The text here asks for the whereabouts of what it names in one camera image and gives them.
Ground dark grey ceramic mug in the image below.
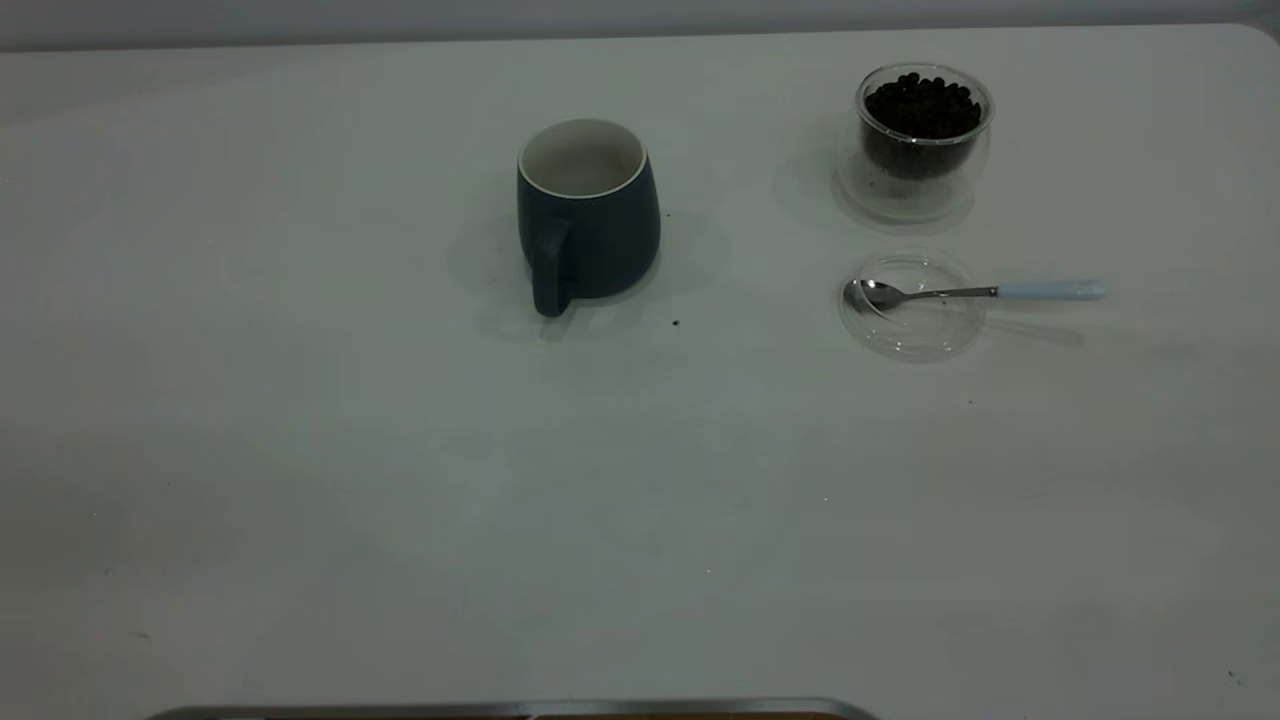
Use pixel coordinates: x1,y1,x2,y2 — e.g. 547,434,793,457
516,118,663,320

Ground metal spoon light-blue handle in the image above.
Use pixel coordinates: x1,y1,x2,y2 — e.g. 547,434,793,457
843,278,1110,314

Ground clear double-walled glass cup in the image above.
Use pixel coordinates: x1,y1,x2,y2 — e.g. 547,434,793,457
835,62,995,224

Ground dark coffee beans pile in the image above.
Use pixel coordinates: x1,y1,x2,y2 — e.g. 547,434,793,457
864,72,984,182

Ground clear round glass dish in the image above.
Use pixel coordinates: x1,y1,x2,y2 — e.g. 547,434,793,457
839,252,990,362

